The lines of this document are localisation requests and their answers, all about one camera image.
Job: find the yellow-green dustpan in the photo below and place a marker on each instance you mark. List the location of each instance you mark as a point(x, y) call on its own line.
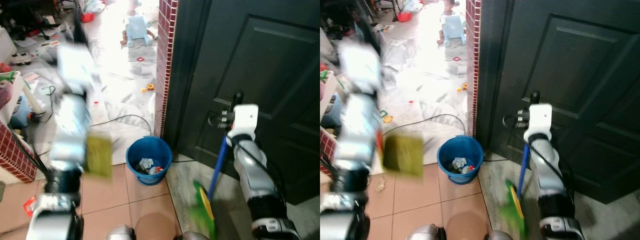
point(403, 155)
point(98, 156)

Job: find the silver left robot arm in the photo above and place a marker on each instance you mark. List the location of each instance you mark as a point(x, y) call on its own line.
point(352, 130)
point(70, 125)

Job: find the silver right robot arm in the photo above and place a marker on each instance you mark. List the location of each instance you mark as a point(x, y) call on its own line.
point(255, 175)
point(547, 165)

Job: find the small yellow toy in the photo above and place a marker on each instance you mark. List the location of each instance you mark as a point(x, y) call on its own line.
point(149, 88)
point(462, 87)

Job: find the dark panelled door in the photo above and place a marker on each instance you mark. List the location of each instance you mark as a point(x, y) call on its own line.
point(575, 60)
point(270, 60)

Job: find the red brick tiled pillar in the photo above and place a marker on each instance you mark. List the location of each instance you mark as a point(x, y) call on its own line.
point(165, 65)
point(471, 65)

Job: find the crumpled white paper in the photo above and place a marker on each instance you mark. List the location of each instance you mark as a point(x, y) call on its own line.
point(146, 163)
point(459, 163)

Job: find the blue plastic bucket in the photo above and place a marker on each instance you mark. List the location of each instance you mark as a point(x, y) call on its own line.
point(460, 176)
point(149, 177)

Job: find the light blue plastic stool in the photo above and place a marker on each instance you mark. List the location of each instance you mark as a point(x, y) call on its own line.
point(453, 27)
point(137, 30)

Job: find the silver right robot knee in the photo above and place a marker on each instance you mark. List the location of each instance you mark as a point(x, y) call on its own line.
point(192, 236)
point(499, 235)

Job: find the silver robot knee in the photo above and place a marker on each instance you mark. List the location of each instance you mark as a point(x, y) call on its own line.
point(192, 236)
point(426, 233)
point(120, 233)
point(499, 235)

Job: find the silver left robot knee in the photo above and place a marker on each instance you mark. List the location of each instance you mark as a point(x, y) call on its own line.
point(426, 233)
point(120, 233)

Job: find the beige paper scrap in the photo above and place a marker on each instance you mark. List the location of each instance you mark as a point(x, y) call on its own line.
point(380, 185)

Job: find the white plastic pipe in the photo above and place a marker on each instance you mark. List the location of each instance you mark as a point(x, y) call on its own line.
point(33, 100)

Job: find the red paper scrap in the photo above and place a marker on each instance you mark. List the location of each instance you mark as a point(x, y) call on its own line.
point(30, 206)

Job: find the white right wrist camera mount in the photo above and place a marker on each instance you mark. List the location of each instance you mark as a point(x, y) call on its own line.
point(246, 120)
point(540, 119)

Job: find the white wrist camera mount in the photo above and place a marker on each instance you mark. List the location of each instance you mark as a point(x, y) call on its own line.
point(540, 119)
point(246, 120)
point(75, 65)
point(360, 65)

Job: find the low red brick wall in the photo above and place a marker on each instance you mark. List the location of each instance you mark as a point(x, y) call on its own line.
point(12, 155)
point(327, 145)

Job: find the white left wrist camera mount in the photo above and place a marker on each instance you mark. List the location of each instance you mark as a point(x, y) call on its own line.
point(75, 65)
point(360, 65)

